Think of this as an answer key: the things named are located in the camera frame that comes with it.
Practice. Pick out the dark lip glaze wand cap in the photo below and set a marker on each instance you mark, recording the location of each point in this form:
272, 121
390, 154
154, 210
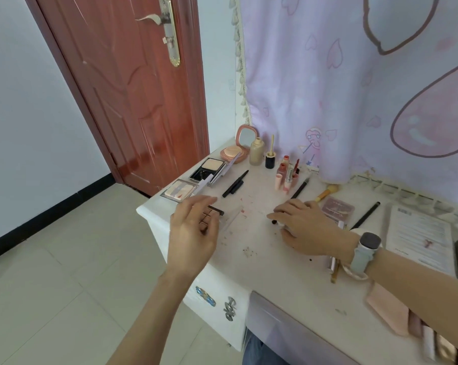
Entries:
296, 169

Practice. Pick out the white oval compact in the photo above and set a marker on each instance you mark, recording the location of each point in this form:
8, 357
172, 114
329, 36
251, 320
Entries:
354, 273

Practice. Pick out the wooden drawer lilac front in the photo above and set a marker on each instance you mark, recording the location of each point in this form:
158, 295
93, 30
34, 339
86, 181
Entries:
289, 330

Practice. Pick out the black pen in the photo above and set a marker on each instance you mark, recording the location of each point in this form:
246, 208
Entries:
365, 215

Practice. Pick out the pink lip gloss cap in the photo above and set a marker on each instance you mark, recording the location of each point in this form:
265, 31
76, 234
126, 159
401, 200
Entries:
278, 182

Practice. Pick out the small red blush palette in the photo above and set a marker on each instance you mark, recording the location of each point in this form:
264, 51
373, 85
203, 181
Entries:
339, 209

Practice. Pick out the silver square palette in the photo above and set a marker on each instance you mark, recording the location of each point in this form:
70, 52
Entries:
179, 190

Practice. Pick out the silver mascara tube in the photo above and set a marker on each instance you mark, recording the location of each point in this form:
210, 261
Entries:
332, 264

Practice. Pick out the blue cabinet sticker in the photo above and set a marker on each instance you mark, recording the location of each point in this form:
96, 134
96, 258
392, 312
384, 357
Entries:
206, 296

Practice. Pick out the paper instruction sheet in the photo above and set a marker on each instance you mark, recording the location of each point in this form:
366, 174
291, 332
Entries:
422, 235

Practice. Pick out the pink cushion compact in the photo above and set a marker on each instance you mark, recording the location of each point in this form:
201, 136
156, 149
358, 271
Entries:
234, 150

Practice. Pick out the cream gold tube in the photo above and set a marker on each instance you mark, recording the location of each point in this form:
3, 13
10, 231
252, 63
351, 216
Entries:
446, 349

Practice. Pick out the black eyeliner pencils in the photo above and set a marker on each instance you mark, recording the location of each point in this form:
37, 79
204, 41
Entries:
235, 184

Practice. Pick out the lilac cartoon cloth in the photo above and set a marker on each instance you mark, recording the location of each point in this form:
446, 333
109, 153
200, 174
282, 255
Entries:
327, 72

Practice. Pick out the person's left forearm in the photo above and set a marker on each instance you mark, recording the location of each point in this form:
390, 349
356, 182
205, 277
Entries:
149, 323

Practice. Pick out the silver pink lipstick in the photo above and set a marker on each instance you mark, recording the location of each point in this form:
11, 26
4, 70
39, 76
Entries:
289, 174

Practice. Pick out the dark grey palette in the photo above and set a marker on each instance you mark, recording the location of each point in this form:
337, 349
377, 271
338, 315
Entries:
210, 169

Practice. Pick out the brown wooden door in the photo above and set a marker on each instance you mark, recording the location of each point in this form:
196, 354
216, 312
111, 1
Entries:
137, 91

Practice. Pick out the pink lipstick cap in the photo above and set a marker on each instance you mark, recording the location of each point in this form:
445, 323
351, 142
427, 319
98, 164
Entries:
286, 188

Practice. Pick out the white smartwatch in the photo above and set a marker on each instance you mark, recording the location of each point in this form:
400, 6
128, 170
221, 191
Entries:
364, 254

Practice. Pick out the person's right forearm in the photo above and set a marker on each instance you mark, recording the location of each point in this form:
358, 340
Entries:
426, 292

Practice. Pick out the black foundation bottle cap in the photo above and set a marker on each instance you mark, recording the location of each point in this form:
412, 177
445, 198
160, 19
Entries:
270, 161

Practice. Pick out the small peach lip glaze tube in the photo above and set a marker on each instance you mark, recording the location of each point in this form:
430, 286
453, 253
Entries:
286, 160

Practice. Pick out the person's blue jeans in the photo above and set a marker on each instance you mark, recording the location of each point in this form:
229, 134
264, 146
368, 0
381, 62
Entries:
259, 353

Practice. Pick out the beige foundation bottle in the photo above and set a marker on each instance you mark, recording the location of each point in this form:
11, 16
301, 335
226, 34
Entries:
256, 153

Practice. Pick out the pink lip gloss tube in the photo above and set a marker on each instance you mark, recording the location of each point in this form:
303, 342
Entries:
281, 170

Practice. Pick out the person's left hand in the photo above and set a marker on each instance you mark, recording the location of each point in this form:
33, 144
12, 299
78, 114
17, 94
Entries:
192, 239

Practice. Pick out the person's right hand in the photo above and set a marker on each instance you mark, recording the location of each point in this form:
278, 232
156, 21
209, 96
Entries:
316, 231

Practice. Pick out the black eyeliner pencil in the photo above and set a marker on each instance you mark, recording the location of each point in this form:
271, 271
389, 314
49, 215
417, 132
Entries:
300, 188

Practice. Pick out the white table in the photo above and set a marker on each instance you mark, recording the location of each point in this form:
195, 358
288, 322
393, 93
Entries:
289, 273

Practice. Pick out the orange brown eyeshadow palette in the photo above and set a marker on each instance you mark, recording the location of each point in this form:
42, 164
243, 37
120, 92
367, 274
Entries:
229, 218

